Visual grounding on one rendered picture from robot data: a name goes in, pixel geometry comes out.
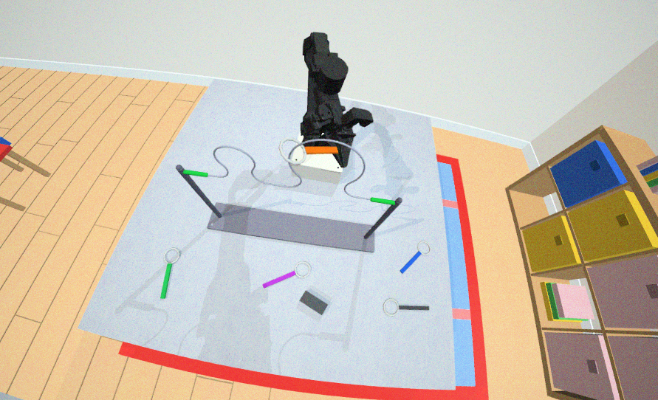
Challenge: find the green handle with thin grey loop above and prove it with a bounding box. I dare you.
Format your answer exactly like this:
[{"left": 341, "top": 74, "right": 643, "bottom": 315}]
[{"left": 161, "top": 248, "right": 180, "bottom": 299}]

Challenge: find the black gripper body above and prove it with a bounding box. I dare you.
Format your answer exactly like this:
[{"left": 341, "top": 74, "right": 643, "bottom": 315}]
[{"left": 304, "top": 100, "right": 374, "bottom": 147}]

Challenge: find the orange handle with grey ring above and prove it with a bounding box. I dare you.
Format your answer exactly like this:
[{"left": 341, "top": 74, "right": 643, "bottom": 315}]
[{"left": 279, "top": 137, "right": 338, "bottom": 165}]

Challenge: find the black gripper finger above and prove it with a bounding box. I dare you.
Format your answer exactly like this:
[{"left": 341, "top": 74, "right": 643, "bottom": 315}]
[
  {"left": 330, "top": 132, "right": 356, "bottom": 167},
  {"left": 319, "top": 141, "right": 344, "bottom": 168}
]

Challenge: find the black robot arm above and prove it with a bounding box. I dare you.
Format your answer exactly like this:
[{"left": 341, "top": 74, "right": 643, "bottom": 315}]
[{"left": 301, "top": 32, "right": 349, "bottom": 142}]

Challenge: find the blue handle with thin white ring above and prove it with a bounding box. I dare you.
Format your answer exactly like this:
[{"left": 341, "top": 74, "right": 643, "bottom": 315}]
[{"left": 400, "top": 241, "right": 431, "bottom": 274}]

